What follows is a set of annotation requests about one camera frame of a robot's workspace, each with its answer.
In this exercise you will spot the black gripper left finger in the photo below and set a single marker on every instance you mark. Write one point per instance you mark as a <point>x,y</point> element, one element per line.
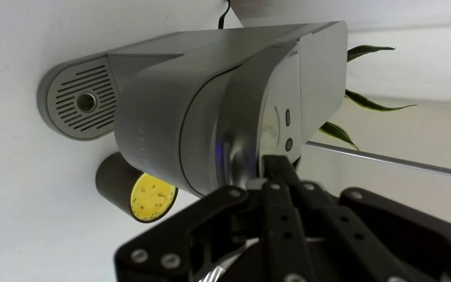
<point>204,228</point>

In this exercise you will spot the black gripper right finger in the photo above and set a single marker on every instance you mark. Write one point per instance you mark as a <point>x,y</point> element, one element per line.
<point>361,235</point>

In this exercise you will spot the grey coffee maker lid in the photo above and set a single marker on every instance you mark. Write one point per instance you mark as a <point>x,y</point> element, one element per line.
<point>243,103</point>

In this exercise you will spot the grey coffee maker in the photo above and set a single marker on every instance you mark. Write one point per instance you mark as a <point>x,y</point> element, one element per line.
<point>152,103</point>

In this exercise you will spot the dark candle jar yellow wax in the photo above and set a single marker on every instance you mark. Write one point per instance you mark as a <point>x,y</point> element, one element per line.
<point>141,196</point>

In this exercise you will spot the snake plant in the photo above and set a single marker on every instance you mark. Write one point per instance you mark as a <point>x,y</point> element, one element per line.
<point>367,102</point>

